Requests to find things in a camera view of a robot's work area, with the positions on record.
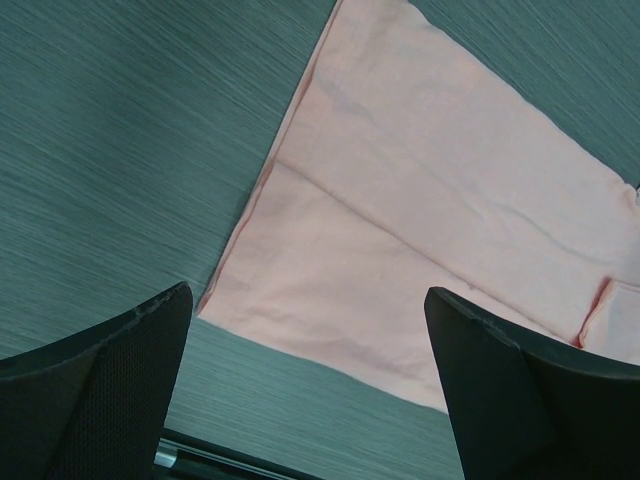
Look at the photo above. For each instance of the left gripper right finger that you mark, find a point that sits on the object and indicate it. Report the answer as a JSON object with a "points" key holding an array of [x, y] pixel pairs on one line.
{"points": [[525, 406]]}

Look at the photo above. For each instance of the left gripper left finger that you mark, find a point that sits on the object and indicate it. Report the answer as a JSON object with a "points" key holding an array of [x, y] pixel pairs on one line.
{"points": [[93, 405]]}

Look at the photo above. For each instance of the salmon pink t shirt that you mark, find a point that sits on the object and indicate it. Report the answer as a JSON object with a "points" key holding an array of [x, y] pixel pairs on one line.
{"points": [[402, 164]]}

